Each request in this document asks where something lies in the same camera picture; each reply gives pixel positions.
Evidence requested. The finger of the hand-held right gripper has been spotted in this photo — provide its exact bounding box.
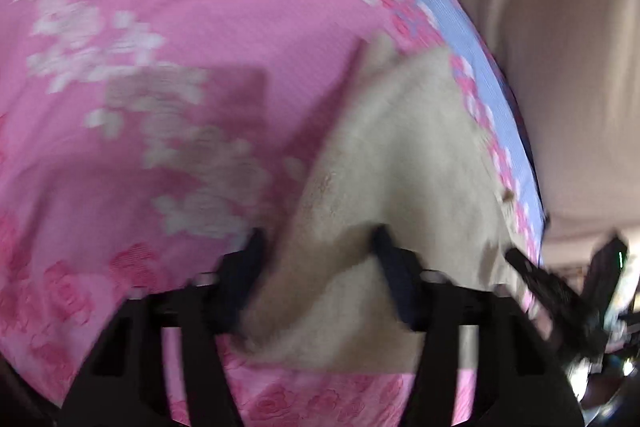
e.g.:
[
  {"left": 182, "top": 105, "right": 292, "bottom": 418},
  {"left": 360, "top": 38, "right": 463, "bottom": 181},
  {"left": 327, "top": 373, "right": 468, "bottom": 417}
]
[{"left": 504, "top": 248, "right": 603, "bottom": 355}]

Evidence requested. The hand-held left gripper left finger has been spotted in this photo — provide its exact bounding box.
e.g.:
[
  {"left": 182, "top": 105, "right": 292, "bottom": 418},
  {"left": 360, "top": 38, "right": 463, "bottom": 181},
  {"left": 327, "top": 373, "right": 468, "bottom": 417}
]
[{"left": 62, "top": 227, "right": 268, "bottom": 427}]

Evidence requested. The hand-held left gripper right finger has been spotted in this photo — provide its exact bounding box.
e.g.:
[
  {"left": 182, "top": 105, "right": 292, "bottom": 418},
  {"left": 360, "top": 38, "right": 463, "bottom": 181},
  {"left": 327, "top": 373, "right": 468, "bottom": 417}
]
[{"left": 372, "top": 226, "right": 583, "bottom": 427}]

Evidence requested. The cream sweater with black hearts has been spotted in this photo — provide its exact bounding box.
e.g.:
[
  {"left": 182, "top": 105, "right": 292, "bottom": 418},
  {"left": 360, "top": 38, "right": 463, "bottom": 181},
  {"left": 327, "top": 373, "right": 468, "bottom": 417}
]
[{"left": 239, "top": 34, "right": 518, "bottom": 375}]

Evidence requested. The beige backdrop curtain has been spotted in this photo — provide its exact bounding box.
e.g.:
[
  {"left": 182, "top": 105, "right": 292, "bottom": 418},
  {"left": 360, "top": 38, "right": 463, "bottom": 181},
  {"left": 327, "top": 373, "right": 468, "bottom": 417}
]
[{"left": 367, "top": 0, "right": 640, "bottom": 270}]

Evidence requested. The pink floral bed sheet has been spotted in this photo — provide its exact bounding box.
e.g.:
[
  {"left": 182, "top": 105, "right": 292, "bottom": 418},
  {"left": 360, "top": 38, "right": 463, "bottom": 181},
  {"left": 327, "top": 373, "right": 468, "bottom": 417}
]
[{"left": 0, "top": 0, "right": 550, "bottom": 427}]

